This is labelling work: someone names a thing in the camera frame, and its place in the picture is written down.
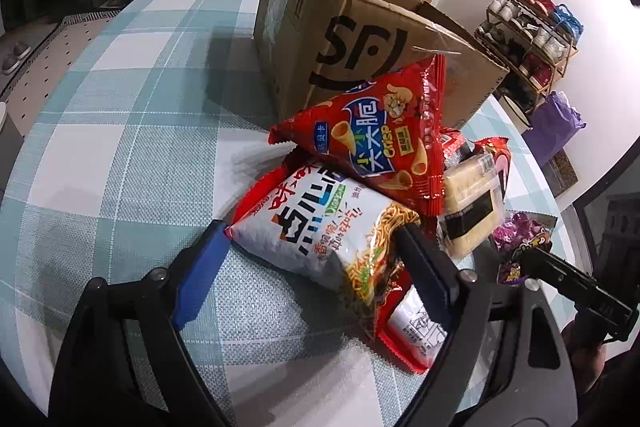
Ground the brown cardboard box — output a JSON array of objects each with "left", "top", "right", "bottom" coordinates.
[{"left": 252, "top": 0, "right": 511, "bottom": 130}]

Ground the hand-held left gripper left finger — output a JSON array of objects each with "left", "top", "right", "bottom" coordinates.
[{"left": 47, "top": 220, "right": 232, "bottom": 427}]

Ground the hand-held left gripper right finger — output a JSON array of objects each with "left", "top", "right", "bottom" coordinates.
[{"left": 395, "top": 224, "right": 581, "bottom": 427}]

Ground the beige dotted rug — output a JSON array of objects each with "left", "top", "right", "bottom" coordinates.
[{"left": 0, "top": 12, "right": 121, "bottom": 148}]

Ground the white noodle snack bag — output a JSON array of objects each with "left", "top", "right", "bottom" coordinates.
[{"left": 225, "top": 159, "right": 421, "bottom": 308}]

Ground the teal plaid tablecloth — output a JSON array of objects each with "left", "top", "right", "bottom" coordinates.
[{"left": 0, "top": 0, "right": 591, "bottom": 427}]

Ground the purple candy packet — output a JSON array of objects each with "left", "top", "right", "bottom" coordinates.
[
  {"left": 492, "top": 211, "right": 558, "bottom": 255},
  {"left": 496, "top": 254, "right": 533, "bottom": 286}
]

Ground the red snack packet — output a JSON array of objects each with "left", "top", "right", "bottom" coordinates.
[{"left": 440, "top": 129, "right": 512, "bottom": 202}]

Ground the brown door mat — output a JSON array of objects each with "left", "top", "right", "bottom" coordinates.
[{"left": 542, "top": 149, "right": 581, "bottom": 195}]

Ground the purple bag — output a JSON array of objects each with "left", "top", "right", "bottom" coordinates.
[{"left": 525, "top": 92, "right": 587, "bottom": 168}]

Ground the clear cracker packet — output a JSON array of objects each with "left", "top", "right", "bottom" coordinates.
[{"left": 437, "top": 152, "right": 506, "bottom": 258}]

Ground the person's right hand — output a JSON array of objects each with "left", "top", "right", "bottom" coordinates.
[{"left": 562, "top": 322, "right": 608, "bottom": 408}]

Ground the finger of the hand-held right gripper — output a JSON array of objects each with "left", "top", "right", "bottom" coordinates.
[{"left": 517, "top": 247, "right": 596, "bottom": 303}]

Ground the red cone snack bag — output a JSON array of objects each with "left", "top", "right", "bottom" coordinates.
[{"left": 268, "top": 55, "right": 447, "bottom": 215}]

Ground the red packet with white back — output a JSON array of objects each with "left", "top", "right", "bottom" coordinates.
[{"left": 380, "top": 284, "right": 451, "bottom": 375}]

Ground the gold shoe rack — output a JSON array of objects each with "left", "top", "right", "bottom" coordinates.
[{"left": 475, "top": 0, "right": 583, "bottom": 108}]

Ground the grey slipper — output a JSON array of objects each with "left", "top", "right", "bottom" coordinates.
[{"left": 0, "top": 42, "right": 31, "bottom": 75}]

